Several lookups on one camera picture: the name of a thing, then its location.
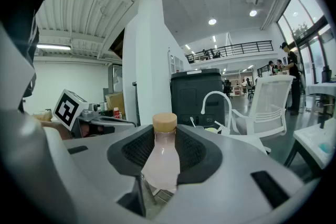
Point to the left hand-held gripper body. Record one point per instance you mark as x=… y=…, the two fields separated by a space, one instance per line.
x=68 y=110

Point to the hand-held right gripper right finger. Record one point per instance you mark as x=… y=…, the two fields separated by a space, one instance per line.
x=231 y=165

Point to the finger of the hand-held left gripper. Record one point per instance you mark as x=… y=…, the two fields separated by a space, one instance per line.
x=119 y=122

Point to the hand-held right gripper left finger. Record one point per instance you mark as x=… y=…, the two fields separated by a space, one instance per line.
x=89 y=178

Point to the pink cup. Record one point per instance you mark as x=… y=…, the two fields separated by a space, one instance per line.
x=162 y=160

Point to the person's left forearm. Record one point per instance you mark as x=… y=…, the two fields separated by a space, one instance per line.
x=56 y=129

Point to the cardboard box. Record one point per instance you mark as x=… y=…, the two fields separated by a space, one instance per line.
x=115 y=101

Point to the white office chair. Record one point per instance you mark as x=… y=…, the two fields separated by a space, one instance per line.
x=262 y=123

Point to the long fluorescent light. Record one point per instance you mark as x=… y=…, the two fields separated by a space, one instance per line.
x=53 y=47

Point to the white curved faucet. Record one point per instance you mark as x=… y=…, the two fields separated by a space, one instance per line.
x=218 y=92

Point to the large black machine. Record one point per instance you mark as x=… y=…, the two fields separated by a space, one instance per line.
x=191 y=97

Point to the black office chair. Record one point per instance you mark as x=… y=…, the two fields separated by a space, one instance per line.
x=227 y=87

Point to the white shelf unit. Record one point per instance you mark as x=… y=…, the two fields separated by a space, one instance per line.
x=176 y=61

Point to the blue item in basin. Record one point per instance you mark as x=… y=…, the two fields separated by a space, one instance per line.
x=325 y=147

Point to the black mezzanine railing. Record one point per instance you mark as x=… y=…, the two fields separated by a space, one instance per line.
x=236 y=48

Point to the white table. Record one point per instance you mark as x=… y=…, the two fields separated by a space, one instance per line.
x=321 y=87

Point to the round ceiling light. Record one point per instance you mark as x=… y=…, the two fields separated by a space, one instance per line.
x=212 y=21
x=253 y=13

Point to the large glass window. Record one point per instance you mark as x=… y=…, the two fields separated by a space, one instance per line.
x=302 y=18

